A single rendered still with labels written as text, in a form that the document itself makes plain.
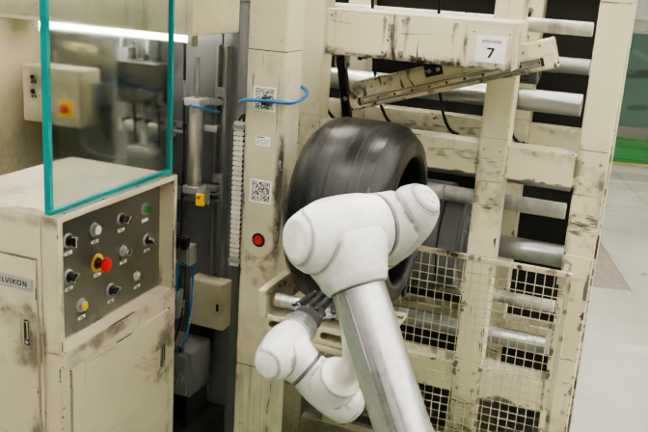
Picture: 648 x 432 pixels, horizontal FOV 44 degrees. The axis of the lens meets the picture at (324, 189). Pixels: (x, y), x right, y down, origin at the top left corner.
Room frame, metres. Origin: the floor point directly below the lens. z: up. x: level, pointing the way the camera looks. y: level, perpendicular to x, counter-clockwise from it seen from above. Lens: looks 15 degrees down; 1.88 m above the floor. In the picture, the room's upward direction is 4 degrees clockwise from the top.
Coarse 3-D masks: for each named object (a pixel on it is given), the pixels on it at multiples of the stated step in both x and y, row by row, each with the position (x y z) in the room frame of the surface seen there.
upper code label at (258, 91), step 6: (258, 90) 2.44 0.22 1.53; (264, 90) 2.43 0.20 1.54; (270, 90) 2.43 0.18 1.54; (276, 90) 2.42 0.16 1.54; (258, 96) 2.44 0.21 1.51; (270, 96) 2.43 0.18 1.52; (258, 102) 2.44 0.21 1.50; (258, 108) 2.44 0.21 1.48; (264, 108) 2.43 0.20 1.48; (270, 108) 2.43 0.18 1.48
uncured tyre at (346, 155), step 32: (320, 128) 2.36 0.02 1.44; (352, 128) 2.33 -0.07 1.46; (384, 128) 2.32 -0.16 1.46; (320, 160) 2.23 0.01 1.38; (352, 160) 2.21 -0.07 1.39; (384, 160) 2.20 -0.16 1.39; (416, 160) 2.46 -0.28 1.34; (288, 192) 2.24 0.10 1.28; (320, 192) 2.17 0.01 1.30; (352, 192) 2.15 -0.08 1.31
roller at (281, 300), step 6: (276, 294) 2.34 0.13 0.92; (282, 294) 2.34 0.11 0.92; (288, 294) 2.34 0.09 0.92; (276, 300) 2.33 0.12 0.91; (282, 300) 2.32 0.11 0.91; (288, 300) 2.31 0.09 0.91; (294, 300) 2.31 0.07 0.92; (276, 306) 2.33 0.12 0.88; (282, 306) 2.32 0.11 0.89; (288, 306) 2.31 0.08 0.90; (330, 306) 2.27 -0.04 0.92; (336, 312) 2.25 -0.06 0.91; (330, 318) 2.27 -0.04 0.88; (336, 318) 2.26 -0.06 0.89
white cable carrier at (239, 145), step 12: (240, 120) 2.52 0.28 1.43; (240, 132) 2.47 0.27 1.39; (240, 144) 2.47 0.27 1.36; (240, 156) 2.48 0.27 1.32; (240, 168) 2.47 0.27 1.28; (240, 180) 2.47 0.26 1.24; (240, 192) 2.47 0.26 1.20; (240, 204) 2.47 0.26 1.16; (240, 216) 2.48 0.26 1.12; (240, 228) 2.50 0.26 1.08; (240, 240) 2.48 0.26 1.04; (240, 252) 2.52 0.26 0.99
